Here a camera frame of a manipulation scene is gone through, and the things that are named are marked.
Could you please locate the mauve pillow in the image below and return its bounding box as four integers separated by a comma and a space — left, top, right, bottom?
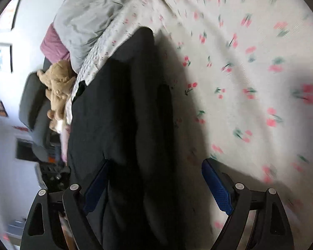
40, 23, 71, 65

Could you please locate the grey quilt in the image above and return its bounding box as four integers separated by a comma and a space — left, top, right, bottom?
53, 0, 152, 71

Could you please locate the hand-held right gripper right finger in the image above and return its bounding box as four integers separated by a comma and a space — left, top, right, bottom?
201, 157, 295, 250

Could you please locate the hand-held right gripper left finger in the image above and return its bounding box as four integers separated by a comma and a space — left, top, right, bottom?
20, 159, 113, 250

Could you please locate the black rack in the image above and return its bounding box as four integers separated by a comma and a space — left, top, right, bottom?
39, 159, 71, 190

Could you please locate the framed picture with teal shape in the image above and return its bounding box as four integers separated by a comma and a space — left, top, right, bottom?
0, 43, 13, 73

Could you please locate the cherry print bed sheet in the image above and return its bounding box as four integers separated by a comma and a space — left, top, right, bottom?
73, 0, 313, 243

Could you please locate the black long coat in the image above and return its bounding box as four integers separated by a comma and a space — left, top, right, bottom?
66, 27, 188, 250

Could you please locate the grey upholstered chair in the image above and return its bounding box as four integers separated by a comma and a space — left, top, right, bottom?
18, 57, 68, 162

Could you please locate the black framed wall panel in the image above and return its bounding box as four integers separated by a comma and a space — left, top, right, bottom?
15, 139, 39, 160

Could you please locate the tan plush bear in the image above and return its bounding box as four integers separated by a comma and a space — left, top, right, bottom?
37, 60, 77, 133

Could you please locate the framed pale wall picture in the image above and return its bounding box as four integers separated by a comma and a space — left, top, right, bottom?
0, 0, 25, 30

